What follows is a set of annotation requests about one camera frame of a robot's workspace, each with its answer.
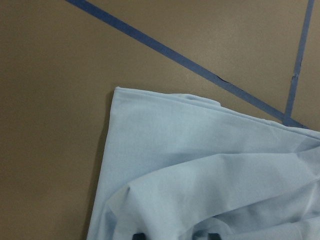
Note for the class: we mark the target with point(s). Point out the blue tape line crosswise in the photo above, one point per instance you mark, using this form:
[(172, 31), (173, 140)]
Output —
[(164, 50)]

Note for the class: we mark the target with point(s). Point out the light blue t-shirt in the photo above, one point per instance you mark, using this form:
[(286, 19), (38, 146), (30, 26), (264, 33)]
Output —
[(179, 166)]

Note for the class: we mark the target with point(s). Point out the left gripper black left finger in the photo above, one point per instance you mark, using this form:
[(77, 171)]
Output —
[(139, 236)]

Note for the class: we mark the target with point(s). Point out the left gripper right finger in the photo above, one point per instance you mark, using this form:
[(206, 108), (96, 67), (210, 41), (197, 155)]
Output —
[(214, 236)]

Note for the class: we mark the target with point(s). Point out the blue tape line far lengthwise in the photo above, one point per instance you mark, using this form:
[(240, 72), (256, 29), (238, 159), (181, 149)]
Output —
[(298, 61)]

